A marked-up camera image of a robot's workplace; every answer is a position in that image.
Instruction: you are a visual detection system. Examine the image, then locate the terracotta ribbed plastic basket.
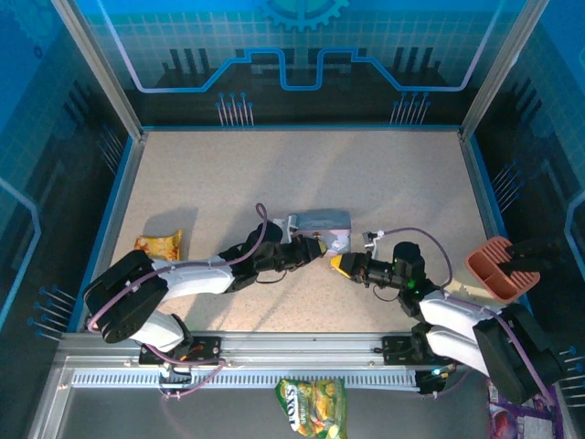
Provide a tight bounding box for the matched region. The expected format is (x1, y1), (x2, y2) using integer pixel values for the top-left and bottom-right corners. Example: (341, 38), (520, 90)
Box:
(463, 234), (542, 304)

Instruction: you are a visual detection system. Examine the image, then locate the yellow snack bag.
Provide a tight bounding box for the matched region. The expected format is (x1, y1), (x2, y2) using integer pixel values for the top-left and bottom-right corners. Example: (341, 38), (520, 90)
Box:
(133, 229), (184, 262)

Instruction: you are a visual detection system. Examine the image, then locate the black object in basket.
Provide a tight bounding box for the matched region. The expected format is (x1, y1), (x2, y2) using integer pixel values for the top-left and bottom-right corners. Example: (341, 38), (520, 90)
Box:
(502, 237), (567, 276)

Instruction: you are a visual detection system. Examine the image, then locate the green chips bag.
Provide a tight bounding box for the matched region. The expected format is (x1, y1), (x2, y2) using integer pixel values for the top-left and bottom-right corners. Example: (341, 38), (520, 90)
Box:
(273, 377), (348, 439)

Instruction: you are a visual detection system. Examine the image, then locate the purple snack bag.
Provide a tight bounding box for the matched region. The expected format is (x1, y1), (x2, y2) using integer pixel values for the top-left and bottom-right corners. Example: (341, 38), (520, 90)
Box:
(485, 378), (561, 439)

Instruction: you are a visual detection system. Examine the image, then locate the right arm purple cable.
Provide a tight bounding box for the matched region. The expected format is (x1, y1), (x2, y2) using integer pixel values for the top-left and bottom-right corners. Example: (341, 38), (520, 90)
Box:
(372, 226), (558, 409)

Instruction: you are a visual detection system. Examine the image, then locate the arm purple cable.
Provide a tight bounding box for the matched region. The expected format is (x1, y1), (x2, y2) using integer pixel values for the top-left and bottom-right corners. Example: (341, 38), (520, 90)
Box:
(372, 226), (558, 409)
(86, 202), (271, 402)

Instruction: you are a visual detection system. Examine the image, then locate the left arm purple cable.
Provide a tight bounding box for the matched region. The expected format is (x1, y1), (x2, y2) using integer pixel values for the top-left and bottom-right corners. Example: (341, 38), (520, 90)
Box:
(86, 202), (271, 402)

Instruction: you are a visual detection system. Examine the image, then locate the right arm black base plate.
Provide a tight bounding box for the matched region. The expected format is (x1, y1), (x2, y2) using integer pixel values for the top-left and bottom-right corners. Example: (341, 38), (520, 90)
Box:
(380, 334), (458, 367)

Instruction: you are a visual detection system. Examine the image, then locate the aluminium mounting rail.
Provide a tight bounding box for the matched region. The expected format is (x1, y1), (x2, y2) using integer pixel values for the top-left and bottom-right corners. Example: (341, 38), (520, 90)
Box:
(58, 331), (546, 369)

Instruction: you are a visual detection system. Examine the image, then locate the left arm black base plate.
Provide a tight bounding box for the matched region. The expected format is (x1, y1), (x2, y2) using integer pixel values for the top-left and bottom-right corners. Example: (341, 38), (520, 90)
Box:
(138, 335), (223, 367)

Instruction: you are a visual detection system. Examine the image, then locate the slotted grey cable duct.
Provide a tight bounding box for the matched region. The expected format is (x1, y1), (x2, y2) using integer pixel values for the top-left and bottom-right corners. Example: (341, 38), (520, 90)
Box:
(71, 369), (422, 391)

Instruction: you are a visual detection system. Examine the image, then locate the aluminium frame post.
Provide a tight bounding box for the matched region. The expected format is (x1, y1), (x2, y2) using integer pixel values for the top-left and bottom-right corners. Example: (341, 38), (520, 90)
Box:
(460, 0), (546, 134)
(50, 0), (148, 141)

